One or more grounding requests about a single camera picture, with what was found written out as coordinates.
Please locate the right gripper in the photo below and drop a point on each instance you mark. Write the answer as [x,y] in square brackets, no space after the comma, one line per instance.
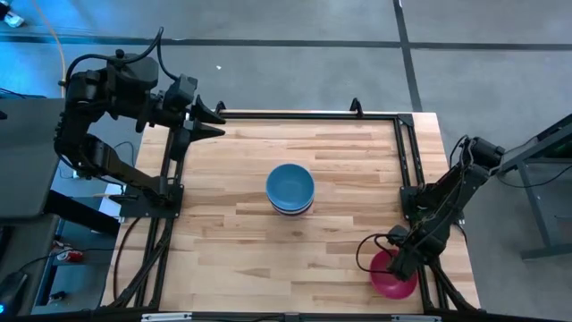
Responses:
[413,252]

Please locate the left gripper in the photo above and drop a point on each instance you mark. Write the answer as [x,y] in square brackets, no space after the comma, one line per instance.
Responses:
[161,114]

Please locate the magenta bowl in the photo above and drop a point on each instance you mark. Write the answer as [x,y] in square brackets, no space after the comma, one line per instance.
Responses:
[384,286]

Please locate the blue bowl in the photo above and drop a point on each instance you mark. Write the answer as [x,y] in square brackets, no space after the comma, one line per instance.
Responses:
[290,185]

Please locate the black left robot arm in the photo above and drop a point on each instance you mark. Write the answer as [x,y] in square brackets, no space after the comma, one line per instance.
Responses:
[111,163]

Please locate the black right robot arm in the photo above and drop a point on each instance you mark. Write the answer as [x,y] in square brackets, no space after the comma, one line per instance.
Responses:
[447,197]

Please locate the grey desk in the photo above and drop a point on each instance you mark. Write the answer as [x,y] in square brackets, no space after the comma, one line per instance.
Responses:
[27,152]

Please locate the grey metal stand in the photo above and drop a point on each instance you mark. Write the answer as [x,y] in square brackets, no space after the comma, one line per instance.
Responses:
[536,152]

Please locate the red drink can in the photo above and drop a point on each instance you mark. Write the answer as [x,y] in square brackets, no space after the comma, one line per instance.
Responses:
[71,256]

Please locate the small white floor object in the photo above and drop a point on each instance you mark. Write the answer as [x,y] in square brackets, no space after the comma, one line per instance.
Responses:
[13,19]

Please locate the black computer mouse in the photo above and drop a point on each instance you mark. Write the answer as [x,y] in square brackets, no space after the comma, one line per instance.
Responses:
[11,290]

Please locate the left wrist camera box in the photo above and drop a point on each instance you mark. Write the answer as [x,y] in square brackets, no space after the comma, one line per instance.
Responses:
[182,91]

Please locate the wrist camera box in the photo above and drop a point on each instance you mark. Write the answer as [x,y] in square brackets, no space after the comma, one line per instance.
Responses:
[182,91]
[397,234]

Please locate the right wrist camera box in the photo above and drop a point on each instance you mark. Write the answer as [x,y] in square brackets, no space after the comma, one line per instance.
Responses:
[397,234]

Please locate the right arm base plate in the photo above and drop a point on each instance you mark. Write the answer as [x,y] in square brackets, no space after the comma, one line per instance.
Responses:
[409,201]

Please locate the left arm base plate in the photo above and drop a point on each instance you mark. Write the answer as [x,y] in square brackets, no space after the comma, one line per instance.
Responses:
[134,208]

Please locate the black aluminium table frame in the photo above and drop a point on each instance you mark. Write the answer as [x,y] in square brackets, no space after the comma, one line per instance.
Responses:
[313,116]

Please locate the silver table edge bracket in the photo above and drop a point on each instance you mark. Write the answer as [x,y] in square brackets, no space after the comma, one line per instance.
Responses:
[166,317]

